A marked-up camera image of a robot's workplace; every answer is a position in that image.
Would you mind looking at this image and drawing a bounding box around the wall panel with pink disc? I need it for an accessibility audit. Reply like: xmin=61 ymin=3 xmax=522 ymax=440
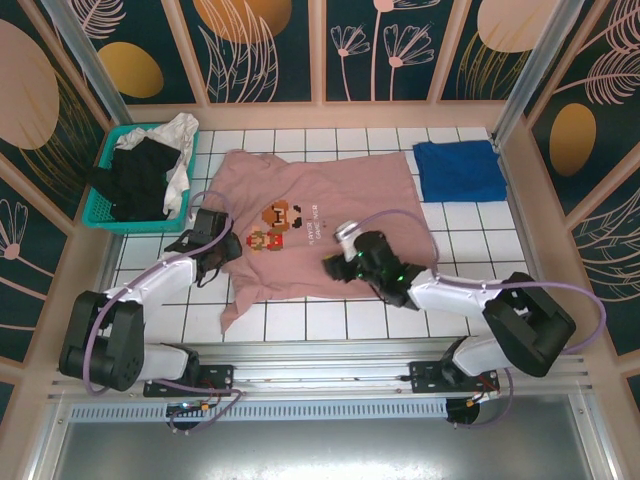
xmin=0 ymin=0 xmax=115 ymax=236
xmin=438 ymin=0 xmax=546 ymax=104

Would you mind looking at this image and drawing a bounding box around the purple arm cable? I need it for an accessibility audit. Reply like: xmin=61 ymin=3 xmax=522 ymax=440
xmin=83 ymin=190 xmax=245 ymax=435
xmin=344 ymin=208 xmax=607 ymax=431

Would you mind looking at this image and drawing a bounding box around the wall panel with pink flowers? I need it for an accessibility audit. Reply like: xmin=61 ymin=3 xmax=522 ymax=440
xmin=319 ymin=0 xmax=444 ymax=105

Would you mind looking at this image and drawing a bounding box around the aluminium frame post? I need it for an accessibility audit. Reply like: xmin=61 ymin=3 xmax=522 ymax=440
xmin=54 ymin=0 xmax=132 ymax=126
xmin=489 ymin=0 xmax=576 ymax=151

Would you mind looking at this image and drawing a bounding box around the slotted grey cable duct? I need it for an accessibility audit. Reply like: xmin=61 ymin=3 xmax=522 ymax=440
xmin=67 ymin=399 xmax=451 ymax=422

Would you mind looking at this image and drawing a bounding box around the folded blue t-shirt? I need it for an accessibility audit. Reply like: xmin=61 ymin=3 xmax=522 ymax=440
xmin=412 ymin=139 xmax=509 ymax=204

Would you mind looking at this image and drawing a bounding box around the wall panel with leaf outlines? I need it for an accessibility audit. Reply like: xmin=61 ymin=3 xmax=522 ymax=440
xmin=567 ymin=159 xmax=640 ymax=359

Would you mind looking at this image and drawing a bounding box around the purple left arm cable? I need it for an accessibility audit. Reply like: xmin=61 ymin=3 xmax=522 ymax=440
xmin=83 ymin=190 xmax=245 ymax=435

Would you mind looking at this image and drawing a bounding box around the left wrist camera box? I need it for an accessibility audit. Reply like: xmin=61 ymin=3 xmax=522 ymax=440
xmin=191 ymin=207 xmax=234 ymax=241

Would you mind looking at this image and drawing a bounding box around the white garment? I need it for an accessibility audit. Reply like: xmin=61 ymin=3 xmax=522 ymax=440
xmin=115 ymin=112 xmax=200 ymax=220

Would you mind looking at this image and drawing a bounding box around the grey metal sheet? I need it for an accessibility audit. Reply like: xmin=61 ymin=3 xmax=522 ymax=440
xmin=29 ymin=399 xmax=621 ymax=480

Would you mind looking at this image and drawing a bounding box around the pink printed t-shirt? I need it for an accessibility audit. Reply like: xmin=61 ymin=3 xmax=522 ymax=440
xmin=205 ymin=148 xmax=440 ymax=335

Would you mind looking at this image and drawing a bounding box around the wall panel with orange circle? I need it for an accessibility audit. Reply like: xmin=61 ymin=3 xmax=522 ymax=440
xmin=179 ymin=0 xmax=321 ymax=106

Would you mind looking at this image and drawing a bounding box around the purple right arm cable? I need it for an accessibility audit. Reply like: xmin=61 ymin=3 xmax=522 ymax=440
xmin=344 ymin=208 xmax=607 ymax=431

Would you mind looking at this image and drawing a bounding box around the wall panel with orange oval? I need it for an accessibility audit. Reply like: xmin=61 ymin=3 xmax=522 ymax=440
xmin=82 ymin=0 xmax=210 ymax=107

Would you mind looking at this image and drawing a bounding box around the narrow teal wall panel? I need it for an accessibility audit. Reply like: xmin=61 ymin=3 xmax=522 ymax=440
xmin=27 ymin=0 xmax=114 ymax=121

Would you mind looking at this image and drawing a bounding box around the wall panel leaf and oval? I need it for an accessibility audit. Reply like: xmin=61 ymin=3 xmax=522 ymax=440
xmin=524 ymin=0 xmax=640 ymax=219

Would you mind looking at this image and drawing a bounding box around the teal plastic basket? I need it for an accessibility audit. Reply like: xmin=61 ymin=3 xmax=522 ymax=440
xmin=82 ymin=123 xmax=201 ymax=236

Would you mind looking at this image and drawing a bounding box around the black garment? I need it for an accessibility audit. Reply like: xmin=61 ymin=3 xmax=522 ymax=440
xmin=87 ymin=139 xmax=182 ymax=222

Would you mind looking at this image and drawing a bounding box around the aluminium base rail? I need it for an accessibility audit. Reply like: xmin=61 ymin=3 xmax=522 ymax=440
xmin=47 ymin=339 xmax=594 ymax=401

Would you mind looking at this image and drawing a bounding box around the wall panel with flower outline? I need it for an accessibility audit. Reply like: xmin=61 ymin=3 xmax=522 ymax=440
xmin=0 ymin=152 xmax=76 ymax=364

